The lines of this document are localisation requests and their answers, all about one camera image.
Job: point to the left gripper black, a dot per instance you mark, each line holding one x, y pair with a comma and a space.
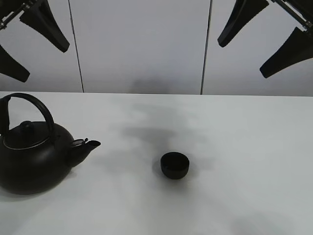
37, 15

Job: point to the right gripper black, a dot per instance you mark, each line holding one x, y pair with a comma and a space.
297, 48

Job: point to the black teapot with handle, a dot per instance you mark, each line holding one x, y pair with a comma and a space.
36, 156

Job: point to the small black teacup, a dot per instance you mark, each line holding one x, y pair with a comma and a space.
174, 165

